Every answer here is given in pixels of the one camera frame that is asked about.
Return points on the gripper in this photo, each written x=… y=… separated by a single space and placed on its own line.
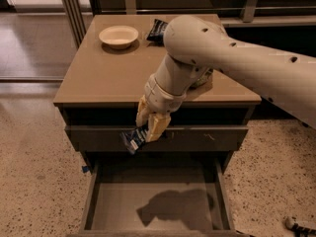
x=162 y=97

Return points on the blue rxbar blueberry bar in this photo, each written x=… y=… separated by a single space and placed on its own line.
x=134 y=139

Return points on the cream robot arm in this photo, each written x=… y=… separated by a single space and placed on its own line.
x=194 y=46

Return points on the closed top drawer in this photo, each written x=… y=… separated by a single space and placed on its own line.
x=101 y=138

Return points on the brown drawer cabinet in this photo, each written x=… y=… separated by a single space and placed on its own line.
x=103 y=86

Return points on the open middle drawer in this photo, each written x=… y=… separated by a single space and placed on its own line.
x=145 y=197

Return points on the green chip bag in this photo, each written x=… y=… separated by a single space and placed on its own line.
x=203 y=79

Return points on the blue tape piece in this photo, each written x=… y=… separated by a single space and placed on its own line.
x=85 y=169

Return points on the dark blue chip bag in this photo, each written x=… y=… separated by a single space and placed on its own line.
x=156 y=33

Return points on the cream paper bowl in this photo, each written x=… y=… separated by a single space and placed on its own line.
x=118 y=37

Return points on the wooden bench with metal brackets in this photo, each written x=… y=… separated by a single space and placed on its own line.
x=232 y=12

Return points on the grey object on floor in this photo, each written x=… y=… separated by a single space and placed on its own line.
x=300 y=226

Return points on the metal window frame post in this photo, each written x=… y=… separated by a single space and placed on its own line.
x=75 y=18

